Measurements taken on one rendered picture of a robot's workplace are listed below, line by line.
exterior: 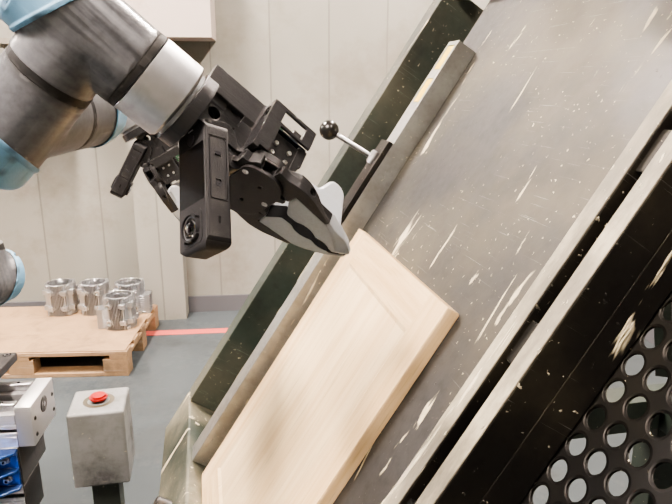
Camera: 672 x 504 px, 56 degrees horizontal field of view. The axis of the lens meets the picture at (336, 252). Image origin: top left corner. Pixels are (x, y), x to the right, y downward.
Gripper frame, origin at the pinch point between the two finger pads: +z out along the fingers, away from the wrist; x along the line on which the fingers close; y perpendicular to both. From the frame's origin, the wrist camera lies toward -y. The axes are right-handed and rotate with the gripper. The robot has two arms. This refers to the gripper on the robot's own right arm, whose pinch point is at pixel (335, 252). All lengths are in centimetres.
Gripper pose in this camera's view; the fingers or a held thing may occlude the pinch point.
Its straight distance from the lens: 62.9
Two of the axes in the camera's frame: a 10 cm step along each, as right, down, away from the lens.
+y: 2.8, -7.7, 5.7
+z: 7.1, 5.7, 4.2
